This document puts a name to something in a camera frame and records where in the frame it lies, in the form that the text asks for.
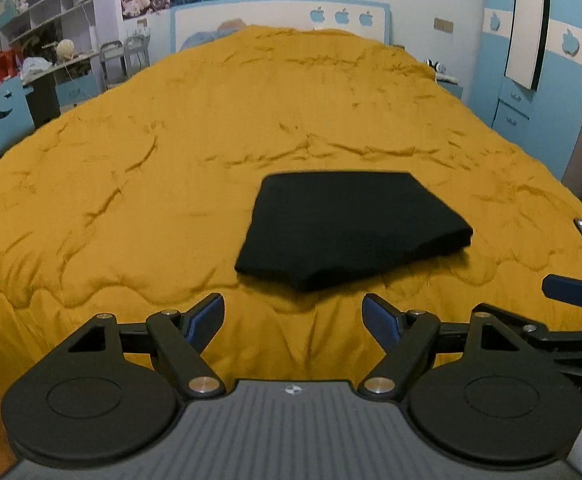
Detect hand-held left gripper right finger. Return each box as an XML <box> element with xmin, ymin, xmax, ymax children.
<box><xmin>358</xmin><ymin>293</ymin><xmax>534</xmax><ymax>404</ymax></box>

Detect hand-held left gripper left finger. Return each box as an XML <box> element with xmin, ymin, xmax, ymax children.
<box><xmin>55</xmin><ymin>292</ymin><xmax>227</xmax><ymax>403</ymax></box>

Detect black pants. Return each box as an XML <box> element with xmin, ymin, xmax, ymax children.
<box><xmin>234</xmin><ymin>171</ymin><xmax>474</xmax><ymax>293</ymax></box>

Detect yellow blanket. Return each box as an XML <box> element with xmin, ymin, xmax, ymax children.
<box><xmin>0</xmin><ymin>25</ymin><xmax>582</xmax><ymax>383</ymax></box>

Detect blue white wardrobe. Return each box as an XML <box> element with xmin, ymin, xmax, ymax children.
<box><xmin>481</xmin><ymin>0</ymin><xmax>582</xmax><ymax>182</ymax></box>

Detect blue white nightstand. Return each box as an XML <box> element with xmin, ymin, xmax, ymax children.
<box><xmin>437</xmin><ymin>79</ymin><xmax>466</xmax><ymax>104</ymax></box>

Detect wardrobe mirror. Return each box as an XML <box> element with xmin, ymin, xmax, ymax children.
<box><xmin>503</xmin><ymin>0</ymin><xmax>552</xmax><ymax>92</ymax></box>

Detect blue pillow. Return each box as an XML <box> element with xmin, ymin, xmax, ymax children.
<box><xmin>179</xmin><ymin>18</ymin><xmax>248</xmax><ymax>52</ymax></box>

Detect blue smiley face chair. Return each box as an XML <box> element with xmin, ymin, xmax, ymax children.
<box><xmin>0</xmin><ymin>77</ymin><xmax>37</xmax><ymax>162</ymax></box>

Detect white plastic bag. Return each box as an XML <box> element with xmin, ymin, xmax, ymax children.
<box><xmin>21</xmin><ymin>56</ymin><xmax>55</xmax><ymax>79</ymax></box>

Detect white blue bed headboard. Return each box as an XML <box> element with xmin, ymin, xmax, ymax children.
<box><xmin>170</xmin><ymin>0</ymin><xmax>393</xmax><ymax>55</ymax></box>

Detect red bag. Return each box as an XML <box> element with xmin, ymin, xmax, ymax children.
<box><xmin>0</xmin><ymin>50</ymin><xmax>23</xmax><ymax>87</ymax></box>

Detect white blue shelf unit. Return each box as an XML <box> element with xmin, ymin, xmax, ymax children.
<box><xmin>0</xmin><ymin>0</ymin><xmax>97</xmax><ymax>61</ymax></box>

